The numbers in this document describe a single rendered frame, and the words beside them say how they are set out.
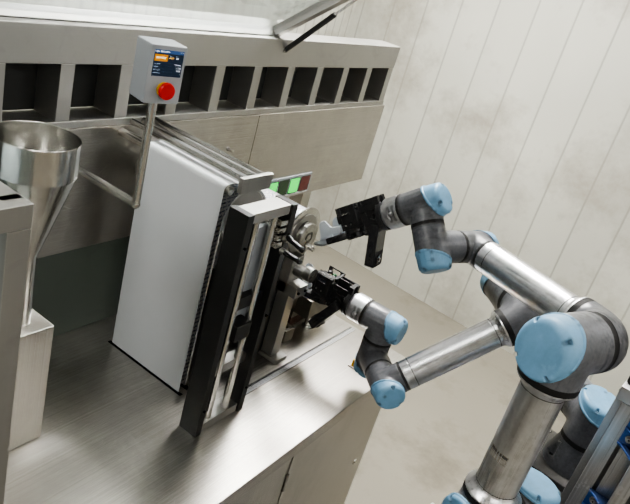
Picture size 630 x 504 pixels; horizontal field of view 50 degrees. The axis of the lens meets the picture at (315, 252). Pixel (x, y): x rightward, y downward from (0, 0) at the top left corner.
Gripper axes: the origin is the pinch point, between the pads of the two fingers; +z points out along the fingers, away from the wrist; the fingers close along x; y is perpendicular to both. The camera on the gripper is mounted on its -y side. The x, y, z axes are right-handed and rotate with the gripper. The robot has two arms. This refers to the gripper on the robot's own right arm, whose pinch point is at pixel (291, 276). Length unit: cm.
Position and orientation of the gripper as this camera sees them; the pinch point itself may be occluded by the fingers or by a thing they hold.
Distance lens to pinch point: 187.5
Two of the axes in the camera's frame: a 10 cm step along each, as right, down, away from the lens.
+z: -7.9, -4.4, 4.3
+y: 2.6, -8.7, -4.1
